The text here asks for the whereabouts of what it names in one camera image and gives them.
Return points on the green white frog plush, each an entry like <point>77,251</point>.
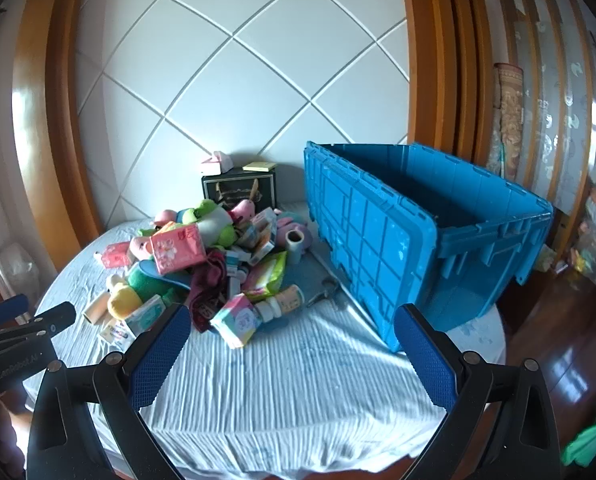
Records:
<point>212,222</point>

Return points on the light blue tissue pack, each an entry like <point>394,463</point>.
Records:
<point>145,316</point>

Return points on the wooden wall frame post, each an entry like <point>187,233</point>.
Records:
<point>52,135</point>
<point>443,60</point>

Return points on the green plush toy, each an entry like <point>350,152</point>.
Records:
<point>147,285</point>

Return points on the blue plastic storage container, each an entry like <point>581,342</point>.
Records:
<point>378,240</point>

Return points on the pink blue pig plush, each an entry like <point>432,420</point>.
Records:
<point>290,220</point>

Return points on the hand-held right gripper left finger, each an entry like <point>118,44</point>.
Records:
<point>160,355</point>

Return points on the green cloth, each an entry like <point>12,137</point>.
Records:
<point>593,442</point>

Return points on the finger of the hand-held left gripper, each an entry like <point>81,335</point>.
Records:
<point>7,309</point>
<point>55,317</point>

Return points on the small pink tissue pack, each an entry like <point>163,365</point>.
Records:
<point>115,256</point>

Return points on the yellow sticky note pad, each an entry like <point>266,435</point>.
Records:
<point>260,165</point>

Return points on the pig plush blue clothes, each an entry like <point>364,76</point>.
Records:
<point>165,216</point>

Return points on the pink floral tissue pack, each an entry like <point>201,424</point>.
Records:
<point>177,250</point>

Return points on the clear tape roll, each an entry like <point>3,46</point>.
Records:
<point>294,247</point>

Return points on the light blue tablecloth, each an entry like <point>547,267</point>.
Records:
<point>298,385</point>

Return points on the white blue small box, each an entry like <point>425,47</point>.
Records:
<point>115,335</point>

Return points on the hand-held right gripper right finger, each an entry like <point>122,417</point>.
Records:
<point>425,360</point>

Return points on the maroon cloth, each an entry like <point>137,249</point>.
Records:
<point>207,290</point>

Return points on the pink white tissue box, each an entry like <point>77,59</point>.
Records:
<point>215,162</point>

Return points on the yellow plush toy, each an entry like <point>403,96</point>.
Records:
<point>122,305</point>

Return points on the wooden frosted glass door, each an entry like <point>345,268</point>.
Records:
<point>553,70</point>

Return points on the rolled patterned rug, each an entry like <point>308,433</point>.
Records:
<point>508,120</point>

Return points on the white orange medicine box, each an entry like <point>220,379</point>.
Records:
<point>263,237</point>

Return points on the white pill bottle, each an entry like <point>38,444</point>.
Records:
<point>283,302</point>

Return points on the pink pig plush toy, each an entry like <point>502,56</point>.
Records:
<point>243,210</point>

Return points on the pastel printed box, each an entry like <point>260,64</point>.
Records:
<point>237,322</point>

